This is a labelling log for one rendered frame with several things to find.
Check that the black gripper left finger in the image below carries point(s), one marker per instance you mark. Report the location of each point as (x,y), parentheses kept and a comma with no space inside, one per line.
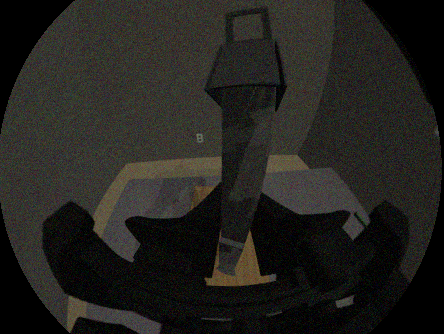
(196,233)

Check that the wooden board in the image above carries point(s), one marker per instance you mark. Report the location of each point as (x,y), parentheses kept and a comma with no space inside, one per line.
(247,267)

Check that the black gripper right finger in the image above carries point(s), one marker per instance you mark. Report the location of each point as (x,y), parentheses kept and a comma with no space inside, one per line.
(277,232)

